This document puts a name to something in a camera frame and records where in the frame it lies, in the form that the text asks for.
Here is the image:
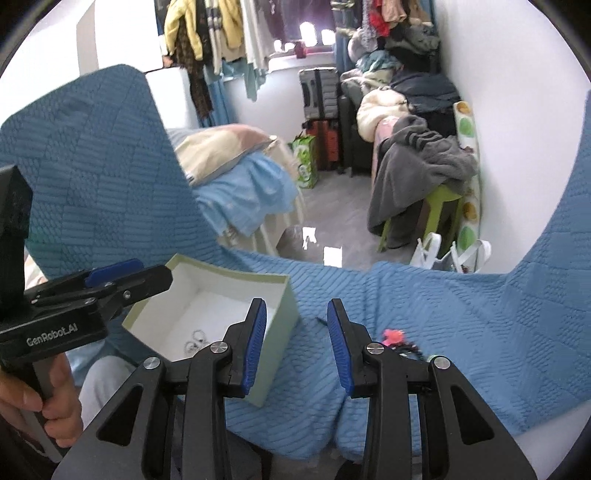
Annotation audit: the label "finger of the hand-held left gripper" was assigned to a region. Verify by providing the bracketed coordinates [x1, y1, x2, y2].
[32, 264, 174, 322]
[27, 258, 145, 302]

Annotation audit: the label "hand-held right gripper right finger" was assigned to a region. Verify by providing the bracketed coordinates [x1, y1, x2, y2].
[326, 298, 539, 480]

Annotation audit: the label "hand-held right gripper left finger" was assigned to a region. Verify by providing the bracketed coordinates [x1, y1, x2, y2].
[51, 298, 269, 480]

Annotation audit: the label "pale green cardboard box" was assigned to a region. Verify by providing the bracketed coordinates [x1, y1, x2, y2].
[121, 253, 300, 408]

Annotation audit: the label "dark red bead bracelet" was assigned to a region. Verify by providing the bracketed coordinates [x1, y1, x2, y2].
[394, 340, 437, 364]

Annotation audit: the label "person's left hand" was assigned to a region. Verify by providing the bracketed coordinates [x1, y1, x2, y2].
[0, 354, 85, 448]

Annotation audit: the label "person's light grey trousers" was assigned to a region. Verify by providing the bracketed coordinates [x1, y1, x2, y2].
[76, 353, 139, 439]

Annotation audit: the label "blue textured blanket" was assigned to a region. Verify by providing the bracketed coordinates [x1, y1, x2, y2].
[0, 65, 591, 462]

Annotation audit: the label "light blue frilled bedsheet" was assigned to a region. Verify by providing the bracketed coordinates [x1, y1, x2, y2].
[191, 152, 302, 237]

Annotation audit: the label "beige pink pillow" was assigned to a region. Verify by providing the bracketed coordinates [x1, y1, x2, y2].
[173, 124, 283, 186]

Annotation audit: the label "green plastic stool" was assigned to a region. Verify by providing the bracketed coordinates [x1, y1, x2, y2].
[378, 184, 463, 253]

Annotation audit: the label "white cabinet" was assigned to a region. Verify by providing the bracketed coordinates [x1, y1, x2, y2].
[144, 67, 202, 131]

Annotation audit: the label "green shopping bag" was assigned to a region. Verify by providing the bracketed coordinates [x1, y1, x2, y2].
[291, 134, 320, 190]

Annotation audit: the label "grey fleece blanket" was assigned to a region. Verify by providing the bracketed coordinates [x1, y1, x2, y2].
[367, 115, 479, 250]

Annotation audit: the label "red suitcase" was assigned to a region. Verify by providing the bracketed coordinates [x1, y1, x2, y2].
[304, 120, 343, 172]

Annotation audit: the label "dark patterned hanging scarf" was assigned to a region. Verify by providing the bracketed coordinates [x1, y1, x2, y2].
[177, 21, 214, 121]

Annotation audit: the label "black suitcase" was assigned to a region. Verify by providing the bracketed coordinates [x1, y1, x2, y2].
[338, 93, 376, 177]

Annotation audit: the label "cream fluffy blanket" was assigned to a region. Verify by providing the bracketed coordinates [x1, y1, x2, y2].
[356, 88, 410, 140]

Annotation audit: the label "yellow hanging jacket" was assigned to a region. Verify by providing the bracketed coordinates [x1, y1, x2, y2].
[164, 0, 205, 62]

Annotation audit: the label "grey suitcase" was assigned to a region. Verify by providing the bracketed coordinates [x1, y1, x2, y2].
[298, 67, 341, 123]

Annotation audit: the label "pale hanging garment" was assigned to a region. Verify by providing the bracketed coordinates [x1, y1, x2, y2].
[239, 0, 279, 71]

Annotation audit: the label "pile of clothes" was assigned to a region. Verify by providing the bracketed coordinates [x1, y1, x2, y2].
[342, 0, 463, 139]

